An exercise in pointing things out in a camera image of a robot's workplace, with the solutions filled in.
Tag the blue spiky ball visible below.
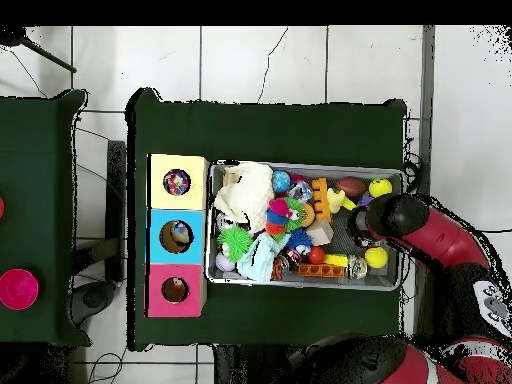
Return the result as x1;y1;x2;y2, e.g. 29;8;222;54
286;227;316;254

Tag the grey round base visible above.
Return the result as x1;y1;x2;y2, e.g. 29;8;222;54
71;279;118;325

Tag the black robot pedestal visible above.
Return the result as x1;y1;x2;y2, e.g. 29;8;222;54
212;345;299;384

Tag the wooden box with three holes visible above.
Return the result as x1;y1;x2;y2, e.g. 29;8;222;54
143;153;211;319

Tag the orange toy brick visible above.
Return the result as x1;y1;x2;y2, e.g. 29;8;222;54
311;177;333;225
297;263;347;280

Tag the yellow ball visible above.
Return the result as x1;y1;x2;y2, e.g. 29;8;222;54
364;245;391;271
368;177;394;201

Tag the shallow clear mesh bin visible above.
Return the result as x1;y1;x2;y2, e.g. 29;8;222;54
206;159;405;292

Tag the plain wooden block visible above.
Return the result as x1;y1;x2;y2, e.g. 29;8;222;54
306;219;337;248

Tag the green spiky ball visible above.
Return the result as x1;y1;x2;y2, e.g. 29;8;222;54
283;197;308;233
216;225;256;263

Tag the pink round disc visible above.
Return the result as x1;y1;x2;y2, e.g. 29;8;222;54
0;268;40;312

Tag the mint waffle cloth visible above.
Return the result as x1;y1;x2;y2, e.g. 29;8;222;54
236;231;294;284

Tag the blue globe ball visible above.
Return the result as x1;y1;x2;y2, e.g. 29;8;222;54
270;169;293;195

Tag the green cloth side table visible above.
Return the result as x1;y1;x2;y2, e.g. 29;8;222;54
0;89;89;347

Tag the cream waffle cloth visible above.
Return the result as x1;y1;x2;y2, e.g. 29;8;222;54
212;161;277;234

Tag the red spiky ball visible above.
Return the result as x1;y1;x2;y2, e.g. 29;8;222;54
266;196;293;220

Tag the brown toy football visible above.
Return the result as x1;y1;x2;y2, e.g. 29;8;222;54
335;176;369;198

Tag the black stand pole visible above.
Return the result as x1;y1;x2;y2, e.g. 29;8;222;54
0;27;79;75

